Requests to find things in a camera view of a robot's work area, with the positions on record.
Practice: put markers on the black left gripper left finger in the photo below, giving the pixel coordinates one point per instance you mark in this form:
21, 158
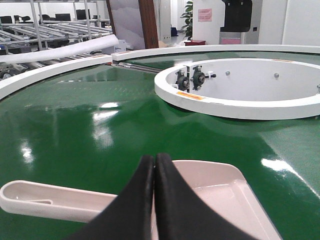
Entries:
128, 216

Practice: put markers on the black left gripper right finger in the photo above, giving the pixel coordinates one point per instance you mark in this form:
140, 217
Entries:
181, 214

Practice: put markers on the pink plastic dustpan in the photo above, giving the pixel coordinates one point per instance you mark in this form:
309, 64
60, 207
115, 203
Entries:
221, 186

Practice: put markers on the steel conveyor rollers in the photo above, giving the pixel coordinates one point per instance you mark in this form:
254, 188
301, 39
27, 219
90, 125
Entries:
131, 66

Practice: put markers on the white outer conveyor rim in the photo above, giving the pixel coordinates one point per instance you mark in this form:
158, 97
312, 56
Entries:
17, 82

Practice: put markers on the black bearing block left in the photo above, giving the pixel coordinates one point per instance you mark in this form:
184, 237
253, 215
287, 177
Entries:
182, 81

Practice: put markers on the black bearing block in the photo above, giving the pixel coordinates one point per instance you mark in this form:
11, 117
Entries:
182, 81
199, 77

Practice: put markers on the black bearing block right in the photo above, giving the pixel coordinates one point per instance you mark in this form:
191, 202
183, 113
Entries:
199, 77

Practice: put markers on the white foam roll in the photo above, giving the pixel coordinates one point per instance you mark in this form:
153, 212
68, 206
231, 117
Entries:
61, 52

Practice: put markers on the green potted plant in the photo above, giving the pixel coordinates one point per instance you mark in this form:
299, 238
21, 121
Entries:
188, 20

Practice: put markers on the metal roller rack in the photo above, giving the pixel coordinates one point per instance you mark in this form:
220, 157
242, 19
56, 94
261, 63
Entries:
35, 25

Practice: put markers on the brown wooden panel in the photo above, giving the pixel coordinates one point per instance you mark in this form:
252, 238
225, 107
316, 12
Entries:
148, 21

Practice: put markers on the black white kiosk machine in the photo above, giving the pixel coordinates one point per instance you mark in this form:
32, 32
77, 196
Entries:
237, 20

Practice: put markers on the pink wall notice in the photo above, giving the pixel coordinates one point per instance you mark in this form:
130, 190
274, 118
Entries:
204, 15

